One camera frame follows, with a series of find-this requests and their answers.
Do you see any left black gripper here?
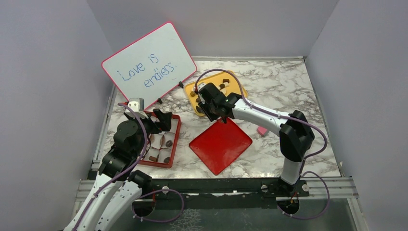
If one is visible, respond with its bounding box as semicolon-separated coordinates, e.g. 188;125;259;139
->
125;108;172;156

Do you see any dark round chocolate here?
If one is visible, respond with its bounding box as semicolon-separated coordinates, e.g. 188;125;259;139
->
165;140;173;148

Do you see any brown square chocolate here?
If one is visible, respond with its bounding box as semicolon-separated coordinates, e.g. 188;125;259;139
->
149;155;158;162

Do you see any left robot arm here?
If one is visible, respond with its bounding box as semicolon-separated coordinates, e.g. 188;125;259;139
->
65;106;173;231

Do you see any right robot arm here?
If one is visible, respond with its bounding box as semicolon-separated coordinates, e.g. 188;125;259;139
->
197;83;315;196

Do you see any red chocolate box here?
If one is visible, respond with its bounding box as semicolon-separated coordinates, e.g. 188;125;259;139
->
139;115;181;168

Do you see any yellow plastic tray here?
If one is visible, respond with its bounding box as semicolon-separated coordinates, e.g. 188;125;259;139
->
184;71;241;116

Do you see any red box lid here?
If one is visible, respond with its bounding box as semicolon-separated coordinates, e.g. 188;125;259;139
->
189;118;253;176

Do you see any pink eraser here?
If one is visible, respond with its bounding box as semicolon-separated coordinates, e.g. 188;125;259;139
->
256;126;269;137

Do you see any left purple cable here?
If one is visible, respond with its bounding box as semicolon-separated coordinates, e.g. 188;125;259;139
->
71;102;151;231

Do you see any purple cable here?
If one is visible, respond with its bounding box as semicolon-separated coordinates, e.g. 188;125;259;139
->
71;102;151;231
193;69;328;160

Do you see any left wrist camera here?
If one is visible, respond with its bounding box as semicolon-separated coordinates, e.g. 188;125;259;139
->
127;98;148;118

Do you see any white board with pink frame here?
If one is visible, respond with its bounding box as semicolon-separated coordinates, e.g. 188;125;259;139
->
101;22;197;108

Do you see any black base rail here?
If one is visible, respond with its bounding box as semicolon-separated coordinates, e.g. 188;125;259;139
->
132;178;309;213

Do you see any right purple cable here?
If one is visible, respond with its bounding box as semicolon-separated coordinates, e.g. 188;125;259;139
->
193;69;328;160

